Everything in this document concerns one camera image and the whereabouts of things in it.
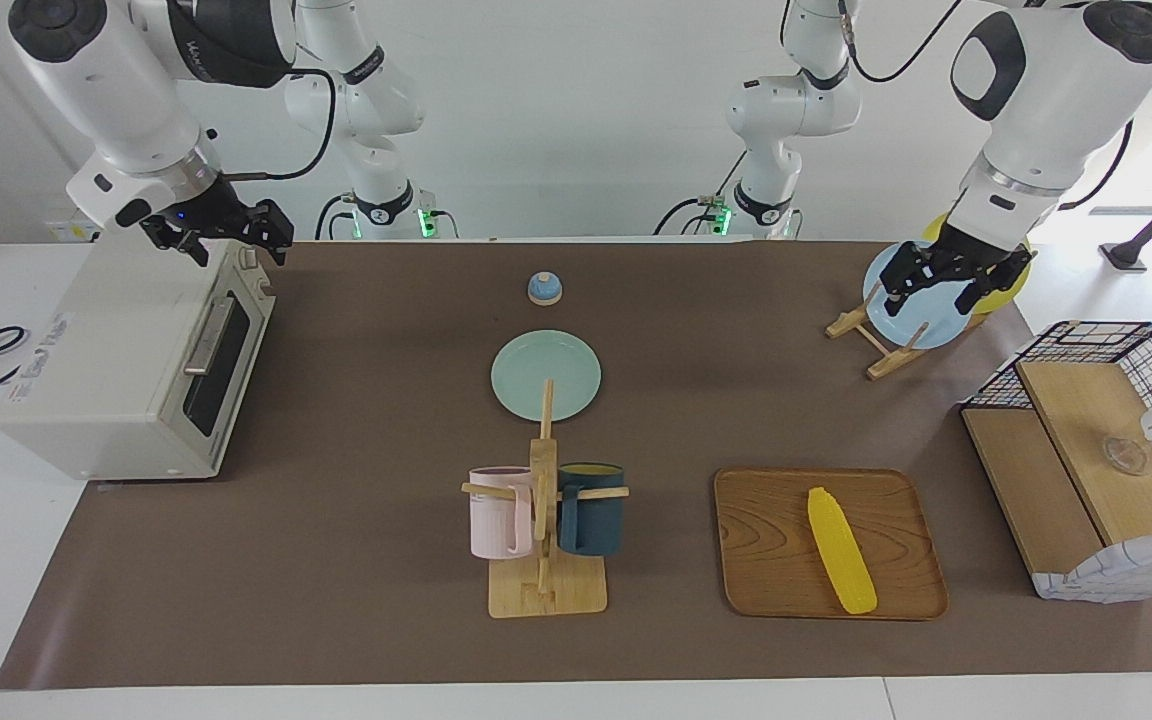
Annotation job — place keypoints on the small glass dish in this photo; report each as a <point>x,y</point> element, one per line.
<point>1125,456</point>

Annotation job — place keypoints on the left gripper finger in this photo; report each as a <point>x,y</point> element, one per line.
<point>908,277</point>
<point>988,282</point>

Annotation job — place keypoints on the yellow plate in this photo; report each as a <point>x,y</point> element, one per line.
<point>1008,288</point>

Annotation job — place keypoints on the dark blue mug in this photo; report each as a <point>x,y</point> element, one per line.
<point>591,520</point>

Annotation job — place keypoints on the light green plate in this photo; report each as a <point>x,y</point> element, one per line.
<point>536,370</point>

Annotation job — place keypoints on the wooden tray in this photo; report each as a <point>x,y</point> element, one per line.
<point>766,545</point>

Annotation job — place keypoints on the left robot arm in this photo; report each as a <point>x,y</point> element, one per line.
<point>1056,90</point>

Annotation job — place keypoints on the wooden mug rack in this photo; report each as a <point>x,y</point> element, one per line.
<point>544,590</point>

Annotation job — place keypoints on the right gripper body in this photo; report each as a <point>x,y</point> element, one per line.
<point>206,205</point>

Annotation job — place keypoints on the white toaster oven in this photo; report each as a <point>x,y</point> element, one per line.
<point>126,365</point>

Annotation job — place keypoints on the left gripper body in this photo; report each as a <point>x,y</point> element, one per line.
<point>978,243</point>

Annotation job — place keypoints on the yellow corn cob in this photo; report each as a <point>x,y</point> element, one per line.
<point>839,548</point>

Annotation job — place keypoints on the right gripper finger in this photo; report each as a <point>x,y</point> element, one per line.
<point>179,238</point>
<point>269,226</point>

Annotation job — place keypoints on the pink mug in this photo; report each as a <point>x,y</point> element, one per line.
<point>498,515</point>

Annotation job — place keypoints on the wooden plate rack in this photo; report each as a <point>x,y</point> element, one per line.
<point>886,362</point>

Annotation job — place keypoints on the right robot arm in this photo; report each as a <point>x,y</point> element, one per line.
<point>116,90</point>

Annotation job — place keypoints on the small blue bell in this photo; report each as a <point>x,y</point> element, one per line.
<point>544,289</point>

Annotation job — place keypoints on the light blue plate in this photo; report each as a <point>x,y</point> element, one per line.
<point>921,325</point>

